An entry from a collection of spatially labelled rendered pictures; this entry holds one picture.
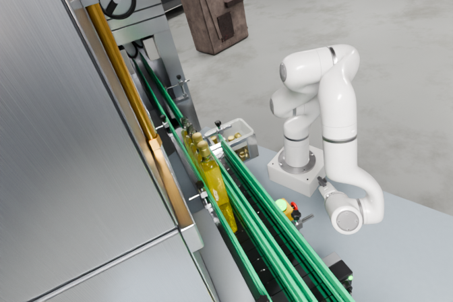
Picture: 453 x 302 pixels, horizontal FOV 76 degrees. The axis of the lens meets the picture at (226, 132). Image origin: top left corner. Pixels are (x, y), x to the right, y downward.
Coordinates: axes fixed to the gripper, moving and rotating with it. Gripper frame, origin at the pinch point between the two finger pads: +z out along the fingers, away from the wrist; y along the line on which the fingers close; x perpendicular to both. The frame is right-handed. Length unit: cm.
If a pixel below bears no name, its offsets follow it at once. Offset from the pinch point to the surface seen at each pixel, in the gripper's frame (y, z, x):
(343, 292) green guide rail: 8.1, -45.0, -10.5
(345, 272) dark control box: 13.6, -28.2, -9.8
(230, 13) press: -221, 393, 34
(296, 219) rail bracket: -7.8, -30.7, -11.3
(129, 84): -56, -69, -13
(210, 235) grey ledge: -16.4, -21.8, -40.6
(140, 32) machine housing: -127, 55, -34
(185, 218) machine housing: -32, -76, -16
